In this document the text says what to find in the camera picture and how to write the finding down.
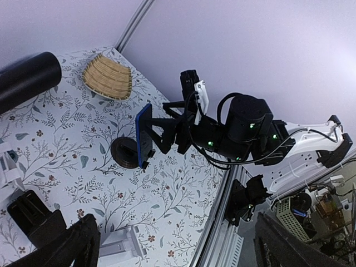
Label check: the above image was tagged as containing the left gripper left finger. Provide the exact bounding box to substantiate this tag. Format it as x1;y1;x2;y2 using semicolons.
11;214;101;266

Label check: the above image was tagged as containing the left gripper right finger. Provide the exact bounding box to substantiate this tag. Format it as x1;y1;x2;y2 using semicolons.
254;212;353;266

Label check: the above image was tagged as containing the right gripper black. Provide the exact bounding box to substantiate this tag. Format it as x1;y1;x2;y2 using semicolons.
147;100;204;155

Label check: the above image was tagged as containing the blue smartphone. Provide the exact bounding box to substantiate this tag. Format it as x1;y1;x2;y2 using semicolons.
135;103;155;170

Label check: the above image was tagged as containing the round wooden base phone stand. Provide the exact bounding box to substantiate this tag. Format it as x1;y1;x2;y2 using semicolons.
110;136;139;169

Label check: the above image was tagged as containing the white folding phone stand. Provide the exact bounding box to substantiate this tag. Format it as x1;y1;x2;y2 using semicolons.
1;140;26;191

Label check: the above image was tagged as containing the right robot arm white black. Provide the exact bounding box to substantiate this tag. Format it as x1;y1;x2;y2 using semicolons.
142;92;353;169

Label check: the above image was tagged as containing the black folding phone stand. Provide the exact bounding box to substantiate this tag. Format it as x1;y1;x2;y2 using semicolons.
7;190;67;249

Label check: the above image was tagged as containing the grey white phone stand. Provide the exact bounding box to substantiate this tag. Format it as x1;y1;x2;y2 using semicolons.
98;226;147;266

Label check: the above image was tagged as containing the woven bamboo tray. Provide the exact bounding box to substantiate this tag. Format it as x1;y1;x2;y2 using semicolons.
82;53;132;101

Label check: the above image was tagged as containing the floral table mat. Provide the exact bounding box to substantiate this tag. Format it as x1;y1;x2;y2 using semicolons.
1;47;223;266

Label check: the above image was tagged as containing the black cylinder speaker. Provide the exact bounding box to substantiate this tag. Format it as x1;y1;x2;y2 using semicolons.
1;52;62;114

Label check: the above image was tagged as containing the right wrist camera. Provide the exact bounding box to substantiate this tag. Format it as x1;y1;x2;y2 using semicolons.
180;70;209;125

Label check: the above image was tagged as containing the front aluminium rail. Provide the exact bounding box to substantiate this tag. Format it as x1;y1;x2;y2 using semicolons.
188;166;251;266

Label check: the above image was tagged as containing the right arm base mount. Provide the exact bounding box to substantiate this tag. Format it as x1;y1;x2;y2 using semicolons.
225;175;272;226

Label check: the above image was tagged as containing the right aluminium corner post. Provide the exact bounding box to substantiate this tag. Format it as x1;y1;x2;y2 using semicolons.
115;0;155;53

